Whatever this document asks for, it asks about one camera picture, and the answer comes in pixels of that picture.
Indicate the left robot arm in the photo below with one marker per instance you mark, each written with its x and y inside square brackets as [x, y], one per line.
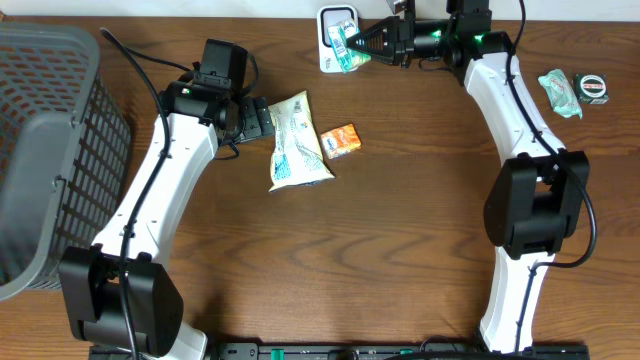
[118, 292]

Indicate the small dark green box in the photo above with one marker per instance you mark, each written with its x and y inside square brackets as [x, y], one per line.
[591, 88]

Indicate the green Kleenex tissue pack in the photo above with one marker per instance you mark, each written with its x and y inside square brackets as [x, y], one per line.
[338, 34]

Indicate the orange Kleenex tissue pack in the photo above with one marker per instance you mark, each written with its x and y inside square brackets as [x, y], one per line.
[340, 141]

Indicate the white barcode scanner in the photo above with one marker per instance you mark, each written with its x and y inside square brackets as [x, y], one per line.
[326, 16]

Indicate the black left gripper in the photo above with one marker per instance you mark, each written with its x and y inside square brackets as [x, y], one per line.
[255, 120]

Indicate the large white wet-wipes pack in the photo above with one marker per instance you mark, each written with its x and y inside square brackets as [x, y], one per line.
[297, 159]

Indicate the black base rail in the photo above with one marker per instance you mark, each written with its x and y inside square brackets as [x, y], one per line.
[428, 350]

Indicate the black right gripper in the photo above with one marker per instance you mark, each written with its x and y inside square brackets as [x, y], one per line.
[396, 38]

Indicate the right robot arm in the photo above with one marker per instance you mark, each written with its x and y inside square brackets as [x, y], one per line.
[538, 214]

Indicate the grey plastic mesh basket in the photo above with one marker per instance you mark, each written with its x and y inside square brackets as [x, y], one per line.
[65, 151]

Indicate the teal crinkled snack packet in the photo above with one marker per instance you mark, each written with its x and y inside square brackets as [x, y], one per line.
[562, 99]

